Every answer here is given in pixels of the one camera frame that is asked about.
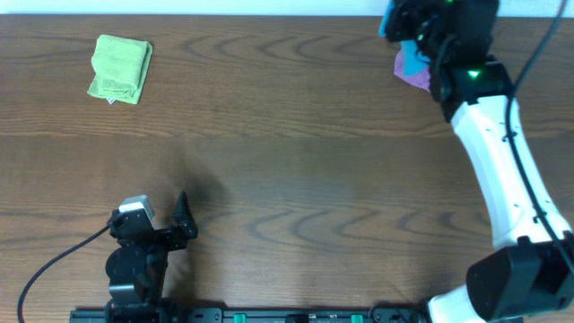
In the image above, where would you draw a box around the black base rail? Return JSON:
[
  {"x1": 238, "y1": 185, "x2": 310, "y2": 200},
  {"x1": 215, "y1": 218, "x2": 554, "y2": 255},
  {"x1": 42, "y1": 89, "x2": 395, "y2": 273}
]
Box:
[{"x1": 69, "y1": 307, "x2": 430, "y2": 323}]

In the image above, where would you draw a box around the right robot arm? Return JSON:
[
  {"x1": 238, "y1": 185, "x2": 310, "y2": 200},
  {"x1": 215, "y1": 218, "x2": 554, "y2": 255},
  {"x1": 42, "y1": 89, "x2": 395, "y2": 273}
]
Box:
[{"x1": 379, "y1": 0, "x2": 573, "y2": 322}]

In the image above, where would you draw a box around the blue cloth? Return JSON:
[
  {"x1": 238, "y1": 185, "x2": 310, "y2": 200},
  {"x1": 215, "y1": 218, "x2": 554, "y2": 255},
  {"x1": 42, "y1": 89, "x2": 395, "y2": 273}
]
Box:
[{"x1": 378, "y1": 0, "x2": 430, "y2": 77}]

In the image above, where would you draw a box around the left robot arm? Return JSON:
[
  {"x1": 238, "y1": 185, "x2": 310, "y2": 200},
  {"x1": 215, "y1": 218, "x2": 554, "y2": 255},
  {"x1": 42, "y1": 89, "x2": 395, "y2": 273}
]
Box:
[{"x1": 105, "y1": 192, "x2": 198, "y2": 322}]

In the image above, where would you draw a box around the crumpled purple cloth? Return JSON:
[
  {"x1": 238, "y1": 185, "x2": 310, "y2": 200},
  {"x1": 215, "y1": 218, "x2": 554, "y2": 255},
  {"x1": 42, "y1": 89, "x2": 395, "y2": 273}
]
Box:
[{"x1": 394, "y1": 50, "x2": 431, "y2": 92}]

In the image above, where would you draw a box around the folded green cloth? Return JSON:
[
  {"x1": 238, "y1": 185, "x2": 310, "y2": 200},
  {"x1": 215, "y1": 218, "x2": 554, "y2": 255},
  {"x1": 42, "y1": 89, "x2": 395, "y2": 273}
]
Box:
[{"x1": 87, "y1": 34, "x2": 153, "y2": 104}]

